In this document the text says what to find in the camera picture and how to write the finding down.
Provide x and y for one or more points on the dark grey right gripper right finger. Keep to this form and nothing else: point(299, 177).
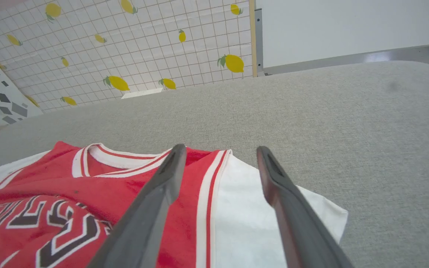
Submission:
point(296, 219)

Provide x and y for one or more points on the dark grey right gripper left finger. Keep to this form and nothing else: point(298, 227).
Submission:
point(151, 212)

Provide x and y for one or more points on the red and white basketball jersey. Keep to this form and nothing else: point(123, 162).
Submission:
point(69, 208)

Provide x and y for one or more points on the grey fabric sofa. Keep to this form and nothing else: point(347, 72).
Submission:
point(311, 123)

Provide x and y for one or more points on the small white flat strip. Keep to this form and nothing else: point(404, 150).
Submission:
point(142, 93)

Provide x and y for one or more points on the lemon print tiled backdrop panel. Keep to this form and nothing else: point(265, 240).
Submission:
point(132, 48)

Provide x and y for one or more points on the grey metal upright profile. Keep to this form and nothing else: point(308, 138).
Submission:
point(259, 44)

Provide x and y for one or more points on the light wooden trim strip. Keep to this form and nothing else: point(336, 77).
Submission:
point(253, 37)

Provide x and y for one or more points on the plain white board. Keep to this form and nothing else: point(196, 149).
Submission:
point(348, 26)

